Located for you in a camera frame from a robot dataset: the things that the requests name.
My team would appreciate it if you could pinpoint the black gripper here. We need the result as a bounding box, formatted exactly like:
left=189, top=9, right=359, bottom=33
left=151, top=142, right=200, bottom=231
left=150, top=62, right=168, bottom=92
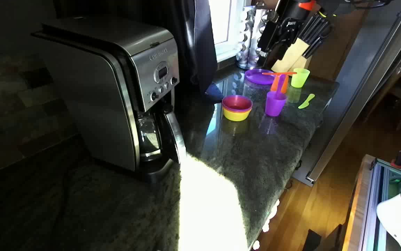
left=256, top=1, right=304, bottom=64

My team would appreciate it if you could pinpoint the orange plastic knife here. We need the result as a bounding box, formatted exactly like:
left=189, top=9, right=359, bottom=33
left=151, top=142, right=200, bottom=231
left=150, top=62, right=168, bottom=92
left=260, top=69, right=297, bottom=78

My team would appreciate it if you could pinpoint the green plastic knife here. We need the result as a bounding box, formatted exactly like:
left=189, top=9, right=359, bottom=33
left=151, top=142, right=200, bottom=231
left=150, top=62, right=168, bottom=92
left=296, top=92, right=317, bottom=111

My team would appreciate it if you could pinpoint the clear glass jar rack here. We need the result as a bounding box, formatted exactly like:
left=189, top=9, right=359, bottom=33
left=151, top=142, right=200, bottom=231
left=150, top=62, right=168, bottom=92
left=235, top=4, right=264, bottom=71

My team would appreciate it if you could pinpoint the purple plastic plate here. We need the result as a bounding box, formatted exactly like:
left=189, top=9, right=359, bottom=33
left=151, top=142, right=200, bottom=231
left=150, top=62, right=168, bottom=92
left=243, top=67, right=275, bottom=88

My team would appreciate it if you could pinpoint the orange plastic cup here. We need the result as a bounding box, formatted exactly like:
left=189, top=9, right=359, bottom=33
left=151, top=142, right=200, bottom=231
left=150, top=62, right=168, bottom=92
left=268, top=72, right=283, bottom=93

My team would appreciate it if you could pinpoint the green plastic cup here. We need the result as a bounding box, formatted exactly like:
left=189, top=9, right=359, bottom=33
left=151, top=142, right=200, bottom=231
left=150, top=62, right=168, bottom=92
left=289, top=67, right=311, bottom=89

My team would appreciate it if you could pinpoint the orange round object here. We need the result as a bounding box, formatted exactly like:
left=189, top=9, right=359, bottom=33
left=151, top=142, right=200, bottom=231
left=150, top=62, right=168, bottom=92
left=296, top=0, right=321, bottom=14

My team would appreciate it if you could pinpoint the white framed window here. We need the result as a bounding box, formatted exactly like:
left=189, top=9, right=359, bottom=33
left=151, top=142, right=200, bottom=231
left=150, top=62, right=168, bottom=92
left=207, top=0, right=253, bottom=62

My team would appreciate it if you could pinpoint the purple plastic cup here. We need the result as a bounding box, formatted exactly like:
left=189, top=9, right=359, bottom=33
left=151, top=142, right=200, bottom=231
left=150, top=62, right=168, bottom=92
left=263, top=90, right=288, bottom=118

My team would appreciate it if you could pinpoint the pink plastic bowl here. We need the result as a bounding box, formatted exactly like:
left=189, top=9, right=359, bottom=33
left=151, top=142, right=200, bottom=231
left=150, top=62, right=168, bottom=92
left=221, top=93, right=253, bottom=114

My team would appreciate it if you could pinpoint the blue cone shaped object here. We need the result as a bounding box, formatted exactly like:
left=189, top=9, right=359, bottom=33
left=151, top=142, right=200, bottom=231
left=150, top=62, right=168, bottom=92
left=203, top=82, right=225, bottom=103

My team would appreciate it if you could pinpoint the stainless steel refrigerator panel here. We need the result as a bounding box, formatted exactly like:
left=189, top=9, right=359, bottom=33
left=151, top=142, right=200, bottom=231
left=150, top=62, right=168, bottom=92
left=292, top=0, right=401, bottom=187

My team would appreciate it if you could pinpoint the yellow plastic bowl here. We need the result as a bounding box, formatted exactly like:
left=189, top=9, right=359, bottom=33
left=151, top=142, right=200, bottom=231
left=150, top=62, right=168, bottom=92
left=221, top=107, right=253, bottom=124

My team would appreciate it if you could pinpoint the glass coffee carafe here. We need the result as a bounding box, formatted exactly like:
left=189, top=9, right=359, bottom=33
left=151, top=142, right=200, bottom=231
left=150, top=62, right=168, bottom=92
left=136, top=110, right=185, bottom=174

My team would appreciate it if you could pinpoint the silver drip coffee maker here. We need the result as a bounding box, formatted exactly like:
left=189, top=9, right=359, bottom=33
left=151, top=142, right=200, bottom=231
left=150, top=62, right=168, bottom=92
left=30, top=15, right=182, bottom=181

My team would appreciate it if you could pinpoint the metal framed box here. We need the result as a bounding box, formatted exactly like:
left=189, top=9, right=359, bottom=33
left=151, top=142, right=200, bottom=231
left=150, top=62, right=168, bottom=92
left=340, top=153, right=401, bottom=251

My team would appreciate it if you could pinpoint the black floor object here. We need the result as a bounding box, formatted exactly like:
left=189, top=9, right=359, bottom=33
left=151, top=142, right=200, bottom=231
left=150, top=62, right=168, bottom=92
left=300, top=223, right=345, bottom=251

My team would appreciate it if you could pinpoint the black handled kitchen knife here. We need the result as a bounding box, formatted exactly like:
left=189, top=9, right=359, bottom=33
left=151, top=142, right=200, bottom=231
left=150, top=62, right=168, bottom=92
left=302, top=22, right=334, bottom=60
left=297, top=14, right=328, bottom=46

